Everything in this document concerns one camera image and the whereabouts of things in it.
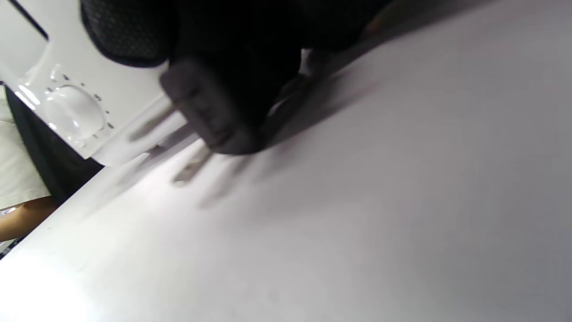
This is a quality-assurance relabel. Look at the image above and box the white appliance with round dial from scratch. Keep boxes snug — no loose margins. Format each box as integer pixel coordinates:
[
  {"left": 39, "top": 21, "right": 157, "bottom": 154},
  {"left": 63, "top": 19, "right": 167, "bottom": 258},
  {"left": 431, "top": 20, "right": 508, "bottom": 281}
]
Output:
[{"left": 0, "top": 0, "right": 202, "bottom": 167}]

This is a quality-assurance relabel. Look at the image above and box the person's black apron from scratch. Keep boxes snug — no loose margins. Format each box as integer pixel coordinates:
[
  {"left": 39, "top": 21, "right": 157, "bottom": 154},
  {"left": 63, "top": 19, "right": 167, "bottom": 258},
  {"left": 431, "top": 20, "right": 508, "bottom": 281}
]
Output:
[{"left": 4, "top": 87, "right": 104, "bottom": 205}]

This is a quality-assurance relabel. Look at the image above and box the person's left hand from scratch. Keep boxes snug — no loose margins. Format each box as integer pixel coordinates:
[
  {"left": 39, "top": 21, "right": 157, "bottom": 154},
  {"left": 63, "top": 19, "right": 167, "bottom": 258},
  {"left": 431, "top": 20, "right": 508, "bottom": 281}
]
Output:
[{"left": 80, "top": 0, "right": 396, "bottom": 156}]

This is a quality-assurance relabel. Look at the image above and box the person's right forearm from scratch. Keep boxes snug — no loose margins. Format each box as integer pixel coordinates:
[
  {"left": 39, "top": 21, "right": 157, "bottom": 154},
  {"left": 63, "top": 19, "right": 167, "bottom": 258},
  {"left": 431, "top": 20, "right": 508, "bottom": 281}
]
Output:
[{"left": 0, "top": 196, "right": 59, "bottom": 242}]

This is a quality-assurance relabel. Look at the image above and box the person's white shirt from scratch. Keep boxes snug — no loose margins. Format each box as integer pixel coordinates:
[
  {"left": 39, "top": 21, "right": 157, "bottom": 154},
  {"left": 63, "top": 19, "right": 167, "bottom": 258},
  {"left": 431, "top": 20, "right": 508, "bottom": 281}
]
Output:
[{"left": 0, "top": 85, "right": 52, "bottom": 211}]

